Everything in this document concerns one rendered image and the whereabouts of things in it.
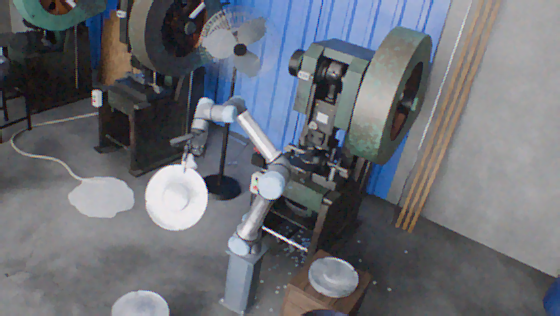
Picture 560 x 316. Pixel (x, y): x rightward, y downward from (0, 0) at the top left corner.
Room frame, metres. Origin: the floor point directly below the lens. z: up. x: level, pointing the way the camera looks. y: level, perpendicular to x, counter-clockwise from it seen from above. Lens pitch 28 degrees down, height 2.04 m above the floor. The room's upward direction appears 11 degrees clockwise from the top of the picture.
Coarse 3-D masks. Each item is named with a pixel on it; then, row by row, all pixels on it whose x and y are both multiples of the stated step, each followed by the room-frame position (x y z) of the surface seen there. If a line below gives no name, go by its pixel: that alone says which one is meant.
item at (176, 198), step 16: (160, 176) 1.55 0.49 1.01; (176, 176) 1.55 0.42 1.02; (192, 176) 1.56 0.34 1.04; (160, 192) 1.51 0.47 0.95; (176, 192) 1.51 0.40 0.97; (192, 192) 1.51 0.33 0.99; (160, 208) 1.47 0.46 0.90; (176, 208) 1.46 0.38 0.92; (192, 208) 1.47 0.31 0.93; (160, 224) 1.43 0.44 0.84; (176, 224) 1.43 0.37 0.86; (192, 224) 1.43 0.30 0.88
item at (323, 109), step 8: (320, 104) 2.50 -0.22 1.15; (328, 104) 2.48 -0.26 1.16; (312, 112) 2.52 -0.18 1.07; (320, 112) 2.49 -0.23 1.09; (328, 112) 2.47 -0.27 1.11; (312, 120) 2.51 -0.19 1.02; (320, 120) 2.49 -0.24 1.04; (328, 120) 2.46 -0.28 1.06; (312, 128) 2.49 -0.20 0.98; (320, 128) 2.48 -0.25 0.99; (328, 128) 2.46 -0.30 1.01; (312, 136) 2.46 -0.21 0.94; (320, 136) 2.44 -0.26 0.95; (328, 136) 2.45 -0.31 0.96; (320, 144) 2.44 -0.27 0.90
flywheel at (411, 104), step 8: (416, 72) 2.60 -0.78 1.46; (416, 80) 2.62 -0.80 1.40; (408, 88) 2.63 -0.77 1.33; (416, 88) 2.64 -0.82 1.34; (400, 96) 2.24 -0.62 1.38; (408, 96) 2.29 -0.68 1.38; (416, 96) 2.33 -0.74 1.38; (400, 104) 2.29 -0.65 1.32; (408, 104) 2.27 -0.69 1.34; (416, 104) 2.29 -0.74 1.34; (400, 112) 2.31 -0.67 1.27; (408, 112) 2.28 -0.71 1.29; (400, 120) 2.56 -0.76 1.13; (392, 128) 2.51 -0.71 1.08; (400, 128) 2.56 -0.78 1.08; (392, 136) 2.45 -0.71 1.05
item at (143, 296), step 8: (128, 296) 1.44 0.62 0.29; (136, 296) 1.46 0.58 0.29; (144, 296) 1.47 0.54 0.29; (152, 296) 1.48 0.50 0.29; (160, 296) 1.49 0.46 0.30; (120, 304) 1.38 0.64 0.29; (128, 304) 1.39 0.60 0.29; (136, 304) 1.40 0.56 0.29; (144, 304) 1.41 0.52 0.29; (152, 304) 1.43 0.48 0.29; (160, 304) 1.44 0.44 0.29; (112, 312) 1.32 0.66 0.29; (120, 312) 1.33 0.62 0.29; (128, 312) 1.34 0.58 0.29; (136, 312) 1.35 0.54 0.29; (144, 312) 1.36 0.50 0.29; (152, 312) 1.37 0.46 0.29; (160, 312) 1.39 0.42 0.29; (168, 312) 1.40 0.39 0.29
